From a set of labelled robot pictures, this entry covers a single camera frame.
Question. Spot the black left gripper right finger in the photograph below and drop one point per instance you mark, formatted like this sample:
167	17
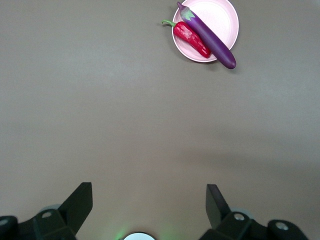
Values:
217	212

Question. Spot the purple eggplant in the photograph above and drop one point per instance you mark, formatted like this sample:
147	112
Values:
210	37

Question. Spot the red chili pepper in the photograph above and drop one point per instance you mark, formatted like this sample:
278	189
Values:
191	37

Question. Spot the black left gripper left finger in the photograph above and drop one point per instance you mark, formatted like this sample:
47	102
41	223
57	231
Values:
72	210

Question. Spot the brown table cloth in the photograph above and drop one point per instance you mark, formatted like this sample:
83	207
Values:
125	125

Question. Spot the pink round plate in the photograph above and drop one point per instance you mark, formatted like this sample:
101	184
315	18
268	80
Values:
220	20

